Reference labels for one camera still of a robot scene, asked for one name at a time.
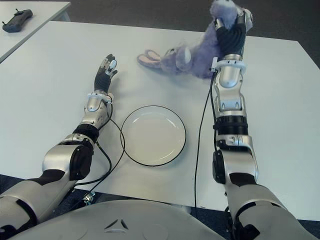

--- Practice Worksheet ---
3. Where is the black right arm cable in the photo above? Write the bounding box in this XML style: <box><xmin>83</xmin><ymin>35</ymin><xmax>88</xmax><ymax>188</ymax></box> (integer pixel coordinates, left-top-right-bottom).
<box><xmin>193</xmin><ymin>72</ymin><xmax>216</xmax><ymax>210</ymax></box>

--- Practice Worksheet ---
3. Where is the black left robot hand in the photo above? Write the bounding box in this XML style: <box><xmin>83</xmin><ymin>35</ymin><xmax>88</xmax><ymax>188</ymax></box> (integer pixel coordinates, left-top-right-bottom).
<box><xmin>93</xmin><ymin>53</ymin><xmax>119</xmax><ymax>94</ymax></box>

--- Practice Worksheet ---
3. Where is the black remote controller with antennas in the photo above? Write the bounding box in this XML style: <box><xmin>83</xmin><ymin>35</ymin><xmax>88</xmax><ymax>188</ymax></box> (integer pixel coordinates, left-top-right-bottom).
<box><xmin>1</xmin><ymin>8</ymin><xmax>34</xmax><ymax>33</ymax></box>

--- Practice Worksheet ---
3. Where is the white side table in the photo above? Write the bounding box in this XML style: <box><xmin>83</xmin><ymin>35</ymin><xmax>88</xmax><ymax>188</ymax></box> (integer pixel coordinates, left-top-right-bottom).
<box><xmin>0</xmin><ymin>1</ymin><xmax>72</xmax><ymax>63</ymax></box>

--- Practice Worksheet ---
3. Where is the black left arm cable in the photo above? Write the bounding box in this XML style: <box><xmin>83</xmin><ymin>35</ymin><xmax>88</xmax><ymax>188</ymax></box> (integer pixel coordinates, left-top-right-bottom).
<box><xmin>73</xmin><ymin>103</ymin><xmax>126</xmax><ymax>187</ymax></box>

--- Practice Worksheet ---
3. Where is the purple plush bunny doll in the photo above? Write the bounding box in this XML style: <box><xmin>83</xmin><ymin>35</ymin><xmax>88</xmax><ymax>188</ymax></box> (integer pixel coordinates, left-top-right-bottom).
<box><xmin>136</xmin><ymin>0</ymin><xmax>242</xmax><ymax>80</ymax></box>

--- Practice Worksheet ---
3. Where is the white plate black rim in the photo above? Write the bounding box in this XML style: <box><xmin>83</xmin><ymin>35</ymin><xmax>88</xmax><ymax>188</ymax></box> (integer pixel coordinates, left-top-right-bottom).
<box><xmin>120</xmin><ymin>105</ymin><xmax>188</xmax><ymax>167</ymax></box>

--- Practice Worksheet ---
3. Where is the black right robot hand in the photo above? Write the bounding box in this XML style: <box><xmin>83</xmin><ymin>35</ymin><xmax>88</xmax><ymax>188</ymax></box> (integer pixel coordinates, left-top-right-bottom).
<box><xmin>213</xmin><ymin>8</ymin><xmax>254</xmax><ymax>57</ymax></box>

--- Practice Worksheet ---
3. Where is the small metal clamp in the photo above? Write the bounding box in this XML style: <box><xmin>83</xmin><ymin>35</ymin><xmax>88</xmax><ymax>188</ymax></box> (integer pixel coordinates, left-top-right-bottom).
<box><xmin>83</xmin><ymin>191</ymin><xmax>96</xmax><ymax>204</ymax></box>

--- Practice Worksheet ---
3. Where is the grey robot torso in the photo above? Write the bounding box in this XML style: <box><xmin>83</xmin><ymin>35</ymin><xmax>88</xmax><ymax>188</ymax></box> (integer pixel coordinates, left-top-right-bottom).
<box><xmin>13</xmin><ymin>199</ymin><xmax>221</xmax><ymax>240</ymax></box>

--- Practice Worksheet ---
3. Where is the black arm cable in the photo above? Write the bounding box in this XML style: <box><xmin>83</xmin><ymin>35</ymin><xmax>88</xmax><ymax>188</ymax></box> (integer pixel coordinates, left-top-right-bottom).
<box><xmin>73</xmin><ymin>103</ymin><xmax>126</xmax><ymax>187</ymax></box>
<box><xmin>193</xmin><ymin>72</ymin><xmax>216</xmax><ymax>210</ymax></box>

